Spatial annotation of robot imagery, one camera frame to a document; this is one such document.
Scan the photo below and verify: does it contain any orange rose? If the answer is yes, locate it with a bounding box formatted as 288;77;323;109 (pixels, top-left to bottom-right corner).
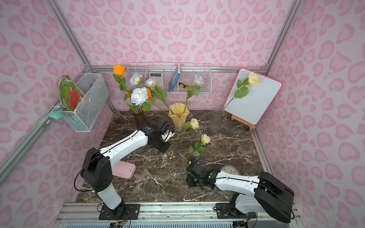
113;65;131;93
146;88;152;100

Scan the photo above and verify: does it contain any blue white rose three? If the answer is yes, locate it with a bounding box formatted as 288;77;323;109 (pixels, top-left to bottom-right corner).
144;78;169;110

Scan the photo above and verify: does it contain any blue white rose one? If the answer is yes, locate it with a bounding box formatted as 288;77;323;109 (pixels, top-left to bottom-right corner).
129;72;142;86

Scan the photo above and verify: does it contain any blue white rose two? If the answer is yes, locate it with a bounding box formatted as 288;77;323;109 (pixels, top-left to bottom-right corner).
183;73;205;113

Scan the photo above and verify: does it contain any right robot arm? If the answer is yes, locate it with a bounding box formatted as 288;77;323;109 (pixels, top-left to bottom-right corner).
186;158;295;223

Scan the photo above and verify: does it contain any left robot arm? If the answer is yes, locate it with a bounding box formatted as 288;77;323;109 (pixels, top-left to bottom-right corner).
79;120;175;211

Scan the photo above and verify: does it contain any yellow ceramic vase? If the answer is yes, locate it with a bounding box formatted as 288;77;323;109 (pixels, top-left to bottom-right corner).
169;103;190;131

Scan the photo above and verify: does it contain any purple glass vase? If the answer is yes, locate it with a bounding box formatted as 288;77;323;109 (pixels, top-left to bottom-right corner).
129;106;150;128

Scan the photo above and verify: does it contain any green alarm clock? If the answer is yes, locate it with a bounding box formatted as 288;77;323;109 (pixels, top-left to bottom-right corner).
221;165;240;175

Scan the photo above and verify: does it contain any yellow utility knife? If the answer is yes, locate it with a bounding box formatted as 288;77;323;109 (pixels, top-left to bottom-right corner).
179;83;188;90

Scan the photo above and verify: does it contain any pink flat case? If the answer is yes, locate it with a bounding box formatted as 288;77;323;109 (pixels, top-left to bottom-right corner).
112;161;136;180

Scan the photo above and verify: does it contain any blue book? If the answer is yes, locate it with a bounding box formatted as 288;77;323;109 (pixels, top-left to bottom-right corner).
168;63;181;92

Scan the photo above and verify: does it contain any white calculator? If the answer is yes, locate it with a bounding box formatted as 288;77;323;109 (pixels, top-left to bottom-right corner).
149;72;163;89

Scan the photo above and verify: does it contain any clear glass vase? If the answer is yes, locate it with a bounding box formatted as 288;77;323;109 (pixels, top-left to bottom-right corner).
210;107;224;133

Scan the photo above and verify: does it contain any wooden easel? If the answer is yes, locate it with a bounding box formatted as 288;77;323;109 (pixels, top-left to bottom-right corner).
231;115;256;130

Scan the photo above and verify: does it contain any pink framed whiteboard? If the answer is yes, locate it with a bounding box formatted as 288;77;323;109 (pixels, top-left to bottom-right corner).
223;68;282;126

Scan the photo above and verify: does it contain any green red picture card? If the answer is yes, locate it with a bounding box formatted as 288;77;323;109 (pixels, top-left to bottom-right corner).
59;75;85;111

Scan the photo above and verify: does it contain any green clip hook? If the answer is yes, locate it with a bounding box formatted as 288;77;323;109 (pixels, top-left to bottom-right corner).
49;109;64;120

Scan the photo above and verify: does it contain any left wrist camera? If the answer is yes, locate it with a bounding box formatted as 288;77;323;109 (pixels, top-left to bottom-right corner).
162;129;175;142

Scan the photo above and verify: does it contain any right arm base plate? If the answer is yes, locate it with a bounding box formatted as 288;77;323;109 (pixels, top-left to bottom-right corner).
213;203;257;219

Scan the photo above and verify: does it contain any white wire wall shelf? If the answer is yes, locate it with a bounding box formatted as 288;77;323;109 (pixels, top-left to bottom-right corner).
125;62;212;95

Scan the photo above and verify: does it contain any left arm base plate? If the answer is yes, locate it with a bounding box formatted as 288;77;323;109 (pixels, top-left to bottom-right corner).
98;203;141;221

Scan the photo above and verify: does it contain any white wire side basket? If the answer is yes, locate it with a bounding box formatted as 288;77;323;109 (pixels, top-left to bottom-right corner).
62;73;109;133

